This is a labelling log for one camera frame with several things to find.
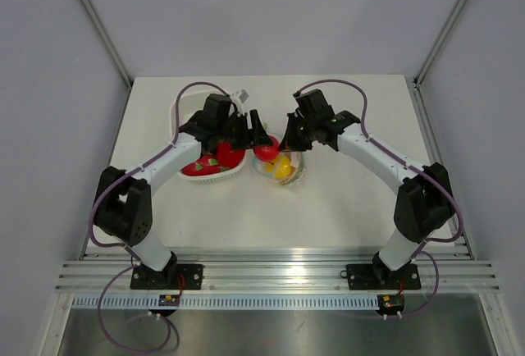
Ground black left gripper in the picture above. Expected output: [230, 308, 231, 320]
[217, 110, 272, 151]

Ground red apple toy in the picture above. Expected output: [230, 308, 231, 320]
[253, 135, 280, 162]

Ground clear zip bag blue zipper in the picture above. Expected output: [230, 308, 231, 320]
[252, 151, 305, 189]

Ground yellow lemon toy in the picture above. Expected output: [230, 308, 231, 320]
[264, 154, 293, 180]

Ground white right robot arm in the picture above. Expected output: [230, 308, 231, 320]
[279, 89, 456, 287]

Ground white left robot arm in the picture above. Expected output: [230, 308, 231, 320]
[89, 94, 272, 289]

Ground red bell pepper toy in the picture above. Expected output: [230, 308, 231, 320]
[217, 141, 245, 168]

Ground red dragon fruit toy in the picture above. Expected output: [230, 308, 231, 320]
[180, 156, 230, 177]

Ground white perforated plastic basket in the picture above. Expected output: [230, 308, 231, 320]
[169, 91, 247, 185]

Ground left small circuit board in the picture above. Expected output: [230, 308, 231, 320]
[158, 294, 180, 308]

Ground small circuit board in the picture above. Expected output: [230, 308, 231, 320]
[378, 294, 405, 310]
[158, 294, 180, 308]

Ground right small circuit board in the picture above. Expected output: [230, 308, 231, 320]
[378, 294, 405, 310]

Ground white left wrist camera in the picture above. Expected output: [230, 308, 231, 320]
[229, 89, 249, 106]

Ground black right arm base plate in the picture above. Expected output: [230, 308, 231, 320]
[340, 263, 422, 291]

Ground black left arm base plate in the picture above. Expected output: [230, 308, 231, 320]
[130, 263, 204, 290]

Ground aluminium rail frame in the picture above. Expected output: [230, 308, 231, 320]
[54, 243, 500, 294]

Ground white slotted cable duct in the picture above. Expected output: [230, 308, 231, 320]
[71, 294, 407, 310]

